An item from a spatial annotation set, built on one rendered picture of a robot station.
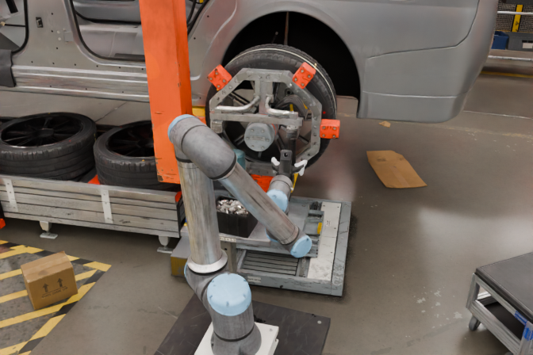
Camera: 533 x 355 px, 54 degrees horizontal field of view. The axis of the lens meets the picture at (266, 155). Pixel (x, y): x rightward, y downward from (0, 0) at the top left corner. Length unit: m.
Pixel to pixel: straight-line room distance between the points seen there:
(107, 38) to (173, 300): 2.12
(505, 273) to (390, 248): 0.81
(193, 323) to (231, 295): 0.42
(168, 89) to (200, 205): 0.88
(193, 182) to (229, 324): 0.51
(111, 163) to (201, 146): 1.56
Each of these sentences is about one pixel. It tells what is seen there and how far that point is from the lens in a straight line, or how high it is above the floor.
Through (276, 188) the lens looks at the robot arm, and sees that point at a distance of 2.01.
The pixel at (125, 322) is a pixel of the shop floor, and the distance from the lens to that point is 2.76.
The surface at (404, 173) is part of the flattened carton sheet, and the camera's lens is 4.02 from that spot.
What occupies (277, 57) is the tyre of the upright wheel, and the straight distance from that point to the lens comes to 2.52.
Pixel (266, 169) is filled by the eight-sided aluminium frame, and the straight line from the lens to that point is 2.65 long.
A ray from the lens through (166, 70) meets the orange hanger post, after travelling 2.52.
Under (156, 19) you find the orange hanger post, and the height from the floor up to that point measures 1.36.
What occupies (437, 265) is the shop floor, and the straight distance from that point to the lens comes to 3.15.
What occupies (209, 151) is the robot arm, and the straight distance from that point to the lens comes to 1.60.
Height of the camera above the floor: 1.86
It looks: 26 degrees down
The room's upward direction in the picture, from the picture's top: straight up
